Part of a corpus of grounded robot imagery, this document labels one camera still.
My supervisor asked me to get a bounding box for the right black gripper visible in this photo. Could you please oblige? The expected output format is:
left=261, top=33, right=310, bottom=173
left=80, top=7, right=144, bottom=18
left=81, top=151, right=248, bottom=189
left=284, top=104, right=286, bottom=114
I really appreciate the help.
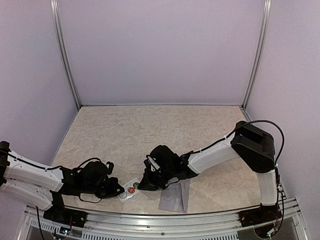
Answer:
left=137, top=165, right=174, bottom=191

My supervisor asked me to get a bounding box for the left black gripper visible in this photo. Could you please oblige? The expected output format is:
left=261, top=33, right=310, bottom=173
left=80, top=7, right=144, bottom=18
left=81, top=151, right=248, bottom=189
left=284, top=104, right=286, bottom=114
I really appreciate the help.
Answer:
left=83, top=177, right=125, bottom=199

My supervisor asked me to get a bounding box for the sticker sheet with seals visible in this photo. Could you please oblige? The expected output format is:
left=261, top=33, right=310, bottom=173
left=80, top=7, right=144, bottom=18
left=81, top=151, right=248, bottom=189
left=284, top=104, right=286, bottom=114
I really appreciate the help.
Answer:
left=118, top=177, right=140, bottom=203

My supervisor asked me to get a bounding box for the grey envelope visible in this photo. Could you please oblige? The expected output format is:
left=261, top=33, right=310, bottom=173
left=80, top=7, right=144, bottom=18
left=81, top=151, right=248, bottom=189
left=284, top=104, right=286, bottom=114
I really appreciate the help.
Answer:
left=158, top=179, right=190, bottom=213

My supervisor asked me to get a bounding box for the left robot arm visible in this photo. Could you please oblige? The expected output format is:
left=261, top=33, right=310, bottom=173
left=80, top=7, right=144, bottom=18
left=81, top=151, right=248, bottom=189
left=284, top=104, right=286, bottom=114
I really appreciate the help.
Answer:
left=0, top=141, right=125, bottom=223

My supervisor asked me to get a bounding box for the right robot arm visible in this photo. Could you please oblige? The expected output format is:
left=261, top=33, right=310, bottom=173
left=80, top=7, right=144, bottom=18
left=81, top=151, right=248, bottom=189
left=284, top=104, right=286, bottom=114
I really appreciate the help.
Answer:
left=137, top=121, right=278, bottom=222

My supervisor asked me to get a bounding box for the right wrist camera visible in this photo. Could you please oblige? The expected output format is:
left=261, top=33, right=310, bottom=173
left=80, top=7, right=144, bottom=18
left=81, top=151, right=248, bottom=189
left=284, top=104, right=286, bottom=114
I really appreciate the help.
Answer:
left=143, top=155, right=161, bottom=173

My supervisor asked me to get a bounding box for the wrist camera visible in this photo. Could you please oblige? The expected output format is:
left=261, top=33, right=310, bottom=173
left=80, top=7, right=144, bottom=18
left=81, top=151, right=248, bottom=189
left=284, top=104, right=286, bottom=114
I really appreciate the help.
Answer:
left=105, top=161, right=115, bottom=176
left=143, top=155, right=161, bottom=173

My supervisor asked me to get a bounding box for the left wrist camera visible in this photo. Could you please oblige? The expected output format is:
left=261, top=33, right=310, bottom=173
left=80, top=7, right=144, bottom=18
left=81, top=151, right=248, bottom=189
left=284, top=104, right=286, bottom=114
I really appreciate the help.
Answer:
left=105, top=161, right=115, bottom=176

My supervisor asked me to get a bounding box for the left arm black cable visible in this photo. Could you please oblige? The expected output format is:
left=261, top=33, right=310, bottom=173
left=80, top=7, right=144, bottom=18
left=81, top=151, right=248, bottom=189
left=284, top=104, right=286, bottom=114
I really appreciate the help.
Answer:
left=74, top=157, right=103, bottom=204

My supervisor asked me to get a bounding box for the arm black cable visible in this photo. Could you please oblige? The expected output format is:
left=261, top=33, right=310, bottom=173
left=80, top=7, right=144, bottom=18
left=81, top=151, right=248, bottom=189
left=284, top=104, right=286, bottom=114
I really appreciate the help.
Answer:
left=234, top=120, right=286, bottom=168
left=74, top=157, right=103, bottom=204

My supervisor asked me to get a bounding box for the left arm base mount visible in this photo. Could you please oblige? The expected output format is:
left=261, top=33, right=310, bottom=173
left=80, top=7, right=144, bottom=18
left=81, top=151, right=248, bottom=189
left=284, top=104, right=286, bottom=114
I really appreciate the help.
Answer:
left=43, top=191, right=88, bottom=228

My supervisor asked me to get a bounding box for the front aluminium rail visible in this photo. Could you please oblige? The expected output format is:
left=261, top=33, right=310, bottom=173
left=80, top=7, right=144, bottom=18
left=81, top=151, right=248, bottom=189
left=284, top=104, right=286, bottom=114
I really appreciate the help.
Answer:
left=17, top=198, right=309, bottom=240

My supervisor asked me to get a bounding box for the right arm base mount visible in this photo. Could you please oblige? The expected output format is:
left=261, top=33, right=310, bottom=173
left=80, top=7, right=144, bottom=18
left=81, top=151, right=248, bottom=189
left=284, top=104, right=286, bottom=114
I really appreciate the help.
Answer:
left=238, top=203, right=283, bottom=227

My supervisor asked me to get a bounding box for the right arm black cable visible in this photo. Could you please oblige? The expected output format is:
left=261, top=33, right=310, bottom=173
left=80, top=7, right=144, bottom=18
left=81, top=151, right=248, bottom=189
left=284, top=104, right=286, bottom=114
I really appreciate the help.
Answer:
left=234, top=120, right=286, bottom=168

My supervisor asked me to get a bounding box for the left aluminium frame post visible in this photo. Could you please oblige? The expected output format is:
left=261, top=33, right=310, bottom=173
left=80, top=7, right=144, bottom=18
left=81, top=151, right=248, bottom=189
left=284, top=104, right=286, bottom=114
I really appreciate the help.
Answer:
left=50, top=0, right=82, bottom=111

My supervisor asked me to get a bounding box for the aluminium frame post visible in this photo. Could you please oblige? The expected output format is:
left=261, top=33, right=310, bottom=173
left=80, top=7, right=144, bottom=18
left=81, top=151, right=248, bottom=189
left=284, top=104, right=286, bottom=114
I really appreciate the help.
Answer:
left=241, top=0, right=272, bottom=112
left=50, top=0, right=82, bottom=111

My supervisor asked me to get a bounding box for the right aluminium frame post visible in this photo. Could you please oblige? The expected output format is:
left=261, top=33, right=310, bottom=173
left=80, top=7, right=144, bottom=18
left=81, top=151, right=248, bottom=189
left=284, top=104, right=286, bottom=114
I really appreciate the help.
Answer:
left=241, top=0, right=272, bottom=112

